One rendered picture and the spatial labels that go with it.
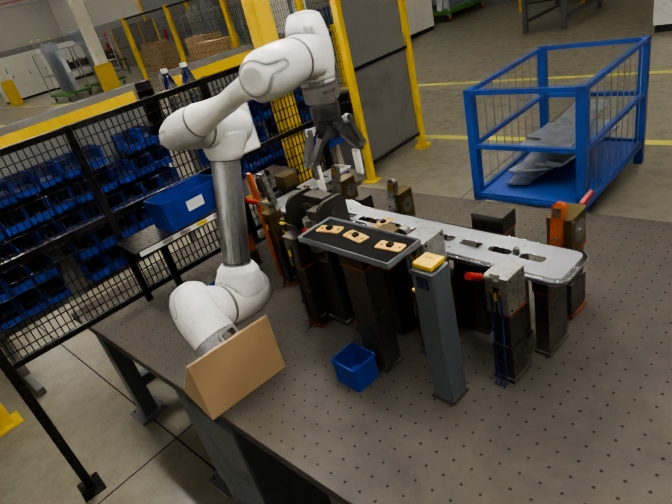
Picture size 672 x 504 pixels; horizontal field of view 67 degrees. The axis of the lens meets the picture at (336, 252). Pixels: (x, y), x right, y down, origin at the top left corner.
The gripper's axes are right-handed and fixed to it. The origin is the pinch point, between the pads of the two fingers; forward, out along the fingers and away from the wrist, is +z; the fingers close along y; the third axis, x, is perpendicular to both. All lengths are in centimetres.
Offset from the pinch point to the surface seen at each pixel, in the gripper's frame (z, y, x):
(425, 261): 18.9, 3.0, -26.8
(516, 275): 30, 23, -37
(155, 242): 32, -41, 96
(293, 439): 65, -40, -8
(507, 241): 35, 42, -18
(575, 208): 29, 60, -28
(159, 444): 135, -79, 106
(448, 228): 35, 38, 4
